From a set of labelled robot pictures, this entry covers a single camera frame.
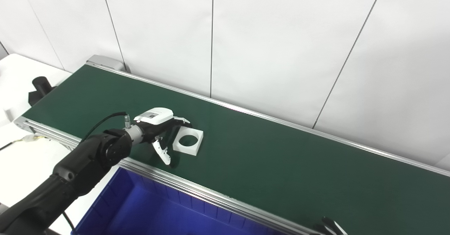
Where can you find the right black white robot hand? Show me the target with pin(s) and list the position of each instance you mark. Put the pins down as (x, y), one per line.
(330, 228)

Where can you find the white square part with hole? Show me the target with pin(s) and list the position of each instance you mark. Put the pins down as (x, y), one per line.
(197, 147)

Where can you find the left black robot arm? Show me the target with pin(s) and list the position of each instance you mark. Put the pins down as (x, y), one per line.
(77, 168)

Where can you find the green conveyor belt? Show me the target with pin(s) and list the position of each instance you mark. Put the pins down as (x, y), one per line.
(281, 150)
(175, 180)

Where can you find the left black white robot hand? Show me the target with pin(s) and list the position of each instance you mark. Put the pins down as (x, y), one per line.
(154, 117)

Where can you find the blue bin with white parts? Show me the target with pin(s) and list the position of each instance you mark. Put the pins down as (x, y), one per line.
(140, 207)

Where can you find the black cylinder bracket part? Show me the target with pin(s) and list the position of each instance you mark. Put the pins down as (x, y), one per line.
(40, 87)

